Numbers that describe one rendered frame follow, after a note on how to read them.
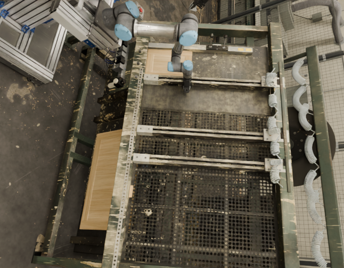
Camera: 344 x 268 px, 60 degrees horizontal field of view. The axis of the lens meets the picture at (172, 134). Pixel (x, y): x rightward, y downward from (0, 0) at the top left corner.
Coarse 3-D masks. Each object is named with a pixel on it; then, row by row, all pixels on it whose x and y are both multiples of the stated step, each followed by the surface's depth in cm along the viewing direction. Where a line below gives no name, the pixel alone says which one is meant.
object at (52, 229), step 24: (96, 48) 323; (120, 96) 289; (72, 120) 285; (96, 120) 294; (120, 120) 285; (72, 144) 274; (192, 192) 343; (144, 216) 361; (48, 240) 242; (72, 240) 252; (96, 240) 238; (144, 240) 353; (48, 264) 232; (72, 264) 219; (96, 264) 207
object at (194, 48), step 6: (150, 48) 274; (156, 48) 274; (162, 48) 273; (168, 48) 272; (186, 48) 271; (192, 48) 271; (198, 48) 270; (204, 48) 270; (228, 48) 270; (234, 48) 270; (246, 54) 271
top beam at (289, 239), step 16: (272, 32) 268; (272, 48) 262; (272, 64) 256; (272, 112) 246; (288, 128) 232; (288, 144) 227; (288, 192) 213; (288, 208) 209; (288, 224) 205; (288, 240) 201; (288, 256) 197
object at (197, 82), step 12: (156, 84) 260; (168, 84) 258; (180, 84) 257; (192, 84) 256; (204, 84) 254; (216, 84) 253; (228, 84) 252; (240, 84) 252; (252, 84) 251; (264, 84) 246; (276, 84) 247
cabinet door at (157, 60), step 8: (152, 56) 271; (160, 56) 271; (168, 56) 271; (184, 56) 270; (152, 64) 267; (160, 64) 267; (152, 72) 264; (160, 72) 264; (168, 72) 264; (176, 72) 264
